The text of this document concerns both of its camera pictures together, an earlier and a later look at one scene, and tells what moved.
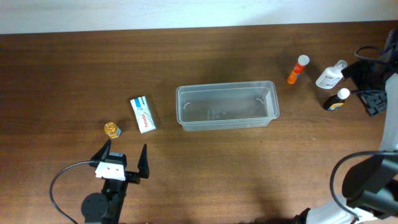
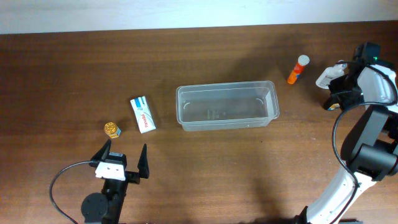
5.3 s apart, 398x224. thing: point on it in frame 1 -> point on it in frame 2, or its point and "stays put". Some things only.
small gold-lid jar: x=112 y=130 stays put
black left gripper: x=134 y=177 stays put
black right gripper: x=374 y=104 -> x=333 y=85
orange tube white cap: x=303 y=60 stays put
